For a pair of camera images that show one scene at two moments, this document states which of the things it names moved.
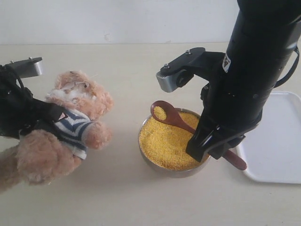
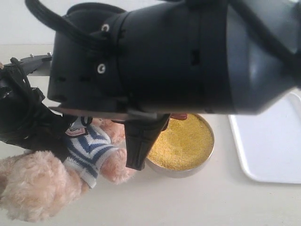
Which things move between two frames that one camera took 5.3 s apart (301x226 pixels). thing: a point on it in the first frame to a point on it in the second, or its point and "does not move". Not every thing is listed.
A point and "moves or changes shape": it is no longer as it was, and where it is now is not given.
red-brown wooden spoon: [172, 117] to [178, 116]
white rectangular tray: [272, 151] does not move
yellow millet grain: [165, 144] does not move
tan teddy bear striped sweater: [43, 156] moves or changes shape
